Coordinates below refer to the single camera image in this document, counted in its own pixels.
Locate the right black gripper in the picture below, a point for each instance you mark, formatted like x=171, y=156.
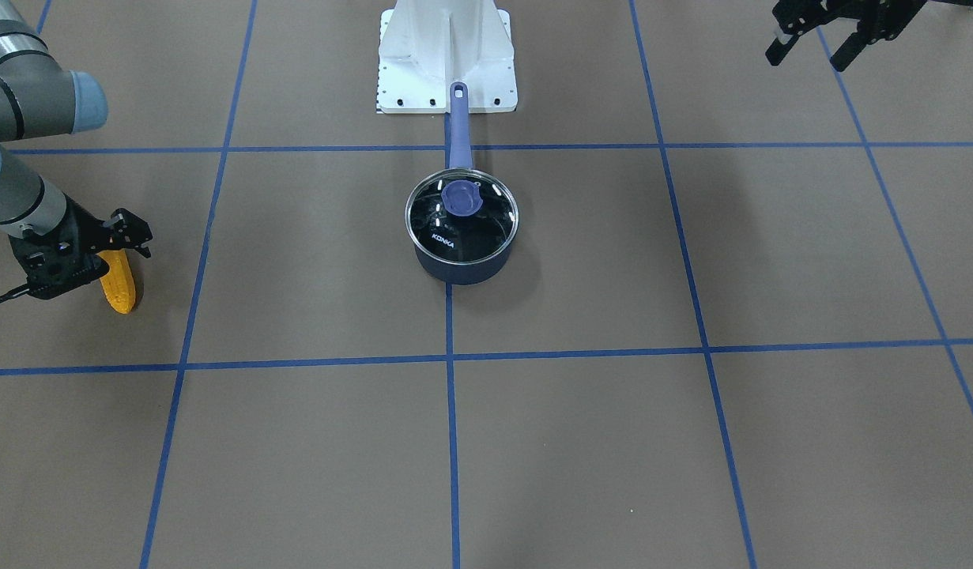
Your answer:
x=85, y=230

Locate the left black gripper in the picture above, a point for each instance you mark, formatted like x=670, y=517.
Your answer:
x=848, y=17

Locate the yellow plastic corn cob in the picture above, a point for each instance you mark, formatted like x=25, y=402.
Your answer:
x=118, y=283

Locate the glass pot lid blue knob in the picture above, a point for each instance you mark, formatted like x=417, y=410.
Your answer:
x=461, y=216

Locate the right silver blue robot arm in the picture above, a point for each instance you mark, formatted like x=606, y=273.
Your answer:
x=38, y=98

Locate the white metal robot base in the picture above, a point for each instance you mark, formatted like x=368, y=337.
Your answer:
x=427, y=46

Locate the dark blue saucepan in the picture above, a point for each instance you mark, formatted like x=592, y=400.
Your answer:
x=459, y=154

